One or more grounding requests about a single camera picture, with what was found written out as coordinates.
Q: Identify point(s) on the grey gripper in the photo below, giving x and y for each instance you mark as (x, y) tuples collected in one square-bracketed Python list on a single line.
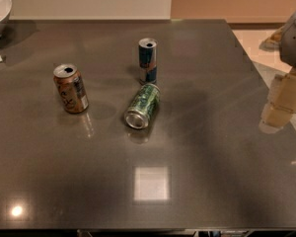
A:
[(295, 39)]

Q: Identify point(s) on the green soda can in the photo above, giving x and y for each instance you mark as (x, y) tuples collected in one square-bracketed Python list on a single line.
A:
[(142, 108)]

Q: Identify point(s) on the blue silver energy can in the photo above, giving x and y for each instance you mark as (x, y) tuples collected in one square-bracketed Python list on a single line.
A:
[(147, 60)]

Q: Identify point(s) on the brown soda can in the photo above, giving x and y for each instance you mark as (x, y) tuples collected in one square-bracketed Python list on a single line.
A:
[(69, 84)]

